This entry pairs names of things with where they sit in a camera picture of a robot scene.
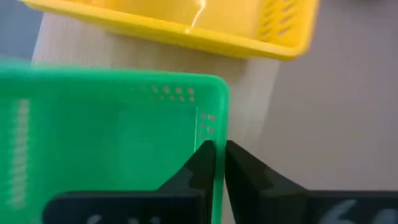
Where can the yellow plastic basket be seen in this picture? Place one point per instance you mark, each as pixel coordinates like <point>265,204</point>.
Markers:
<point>217,40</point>

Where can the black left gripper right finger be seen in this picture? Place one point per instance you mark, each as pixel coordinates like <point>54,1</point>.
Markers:
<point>255,196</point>

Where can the green plastic basket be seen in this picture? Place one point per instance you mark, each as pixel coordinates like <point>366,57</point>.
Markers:
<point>93,140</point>

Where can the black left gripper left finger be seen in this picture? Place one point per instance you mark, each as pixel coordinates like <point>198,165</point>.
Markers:
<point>186,199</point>

